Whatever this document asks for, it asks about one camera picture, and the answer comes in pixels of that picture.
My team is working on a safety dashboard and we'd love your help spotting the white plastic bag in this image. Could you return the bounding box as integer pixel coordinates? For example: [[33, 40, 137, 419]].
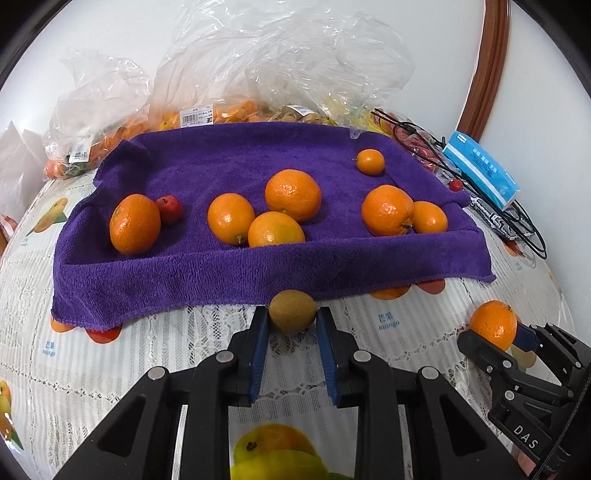
[[0, 121, 49, 197]]

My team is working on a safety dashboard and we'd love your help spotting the oval kumquat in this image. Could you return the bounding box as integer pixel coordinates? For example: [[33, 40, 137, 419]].
[[411, 200, 448, 234]]

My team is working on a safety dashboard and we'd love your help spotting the black and silver packet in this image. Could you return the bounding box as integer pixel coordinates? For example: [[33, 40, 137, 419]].
[[468, 196, 533, 241]]

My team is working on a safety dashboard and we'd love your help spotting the black wire rack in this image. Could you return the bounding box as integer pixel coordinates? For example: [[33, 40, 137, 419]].
[[372, 107, 548, 260]]

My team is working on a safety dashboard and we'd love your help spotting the bag of small red fruit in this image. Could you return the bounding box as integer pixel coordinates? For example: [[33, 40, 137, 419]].
[[372, 111, 451, 174]]

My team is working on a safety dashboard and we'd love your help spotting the small round kumquat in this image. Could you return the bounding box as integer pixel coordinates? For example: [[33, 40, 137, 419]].
[[356, 148, 385, 175]]

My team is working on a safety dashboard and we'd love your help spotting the large orange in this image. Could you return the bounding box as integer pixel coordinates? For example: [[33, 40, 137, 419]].
[[264, 169, 322, 222]]

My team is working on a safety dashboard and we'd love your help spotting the clear bag of longans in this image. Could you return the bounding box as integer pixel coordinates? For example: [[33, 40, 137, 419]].
[[268, 99, 333, 126]]

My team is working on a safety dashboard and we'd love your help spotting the blue tissue pack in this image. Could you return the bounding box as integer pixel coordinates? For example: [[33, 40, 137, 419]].
[[442, 130, 522, 209]]

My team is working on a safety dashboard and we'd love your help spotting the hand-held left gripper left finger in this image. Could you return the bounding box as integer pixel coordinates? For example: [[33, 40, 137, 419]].
[[53, 307, 270, 480]]

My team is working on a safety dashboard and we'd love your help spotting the clear bag of tangerines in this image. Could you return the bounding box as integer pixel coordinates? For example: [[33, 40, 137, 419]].
[[44, 48, 154, 180]]

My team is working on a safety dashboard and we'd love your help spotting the fruit printed lace tablecloth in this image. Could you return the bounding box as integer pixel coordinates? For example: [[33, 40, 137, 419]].
[[0, 175, 591, 480]]

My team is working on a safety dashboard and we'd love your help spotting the brown wooden door frame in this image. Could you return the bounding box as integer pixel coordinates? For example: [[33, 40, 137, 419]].
[[456, 0, 511, 141]]

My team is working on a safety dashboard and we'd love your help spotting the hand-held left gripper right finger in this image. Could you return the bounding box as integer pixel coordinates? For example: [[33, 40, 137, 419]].
[[315, 307, 525, 480]]

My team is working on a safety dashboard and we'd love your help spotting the clear bag of yellow fruit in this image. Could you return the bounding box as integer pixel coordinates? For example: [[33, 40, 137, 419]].
[[245, 9, 419, 134]]

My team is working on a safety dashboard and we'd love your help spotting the brown-green kiwi fruit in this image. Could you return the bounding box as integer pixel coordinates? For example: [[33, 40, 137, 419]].
[[269, 290, 317, 335]]

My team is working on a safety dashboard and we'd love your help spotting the purple towel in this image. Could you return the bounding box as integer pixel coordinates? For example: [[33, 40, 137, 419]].
[[50, 121, 497, 330]]

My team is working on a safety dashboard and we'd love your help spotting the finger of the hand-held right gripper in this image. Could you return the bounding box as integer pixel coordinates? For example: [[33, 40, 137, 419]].
[[515, 322, 591, 386], [457, 330, 575, 416]]

